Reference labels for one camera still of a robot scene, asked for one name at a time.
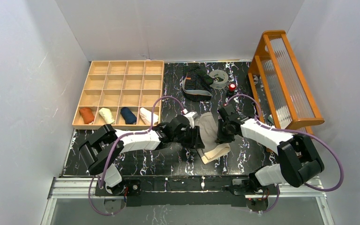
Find black striped underwear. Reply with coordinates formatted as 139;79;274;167
181;64;214;102

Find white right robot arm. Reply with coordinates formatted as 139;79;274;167
216;105;324;192

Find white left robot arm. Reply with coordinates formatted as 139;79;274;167
78;112;203;188

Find rolled blue underwear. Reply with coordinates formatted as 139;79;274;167
120;107;137;125

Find clear tape roll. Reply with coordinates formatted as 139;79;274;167
209;69;229;90

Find orange wooden rack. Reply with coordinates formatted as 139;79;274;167
248;30;325;134

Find rolled orange underwear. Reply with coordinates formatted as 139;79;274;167
78;107;95;124

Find wooden compartment tray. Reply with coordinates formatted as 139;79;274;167
72;60;164;130

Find grey beige underwear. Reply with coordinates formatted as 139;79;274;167
195;112;231;165

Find red small cap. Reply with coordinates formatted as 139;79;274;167
228;83;236;92

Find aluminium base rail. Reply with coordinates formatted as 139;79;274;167
42;176;334;225

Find rolled white underwear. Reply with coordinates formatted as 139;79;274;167
139;107;159;125

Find rolled cream underwear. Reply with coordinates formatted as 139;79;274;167
98;107;115;124

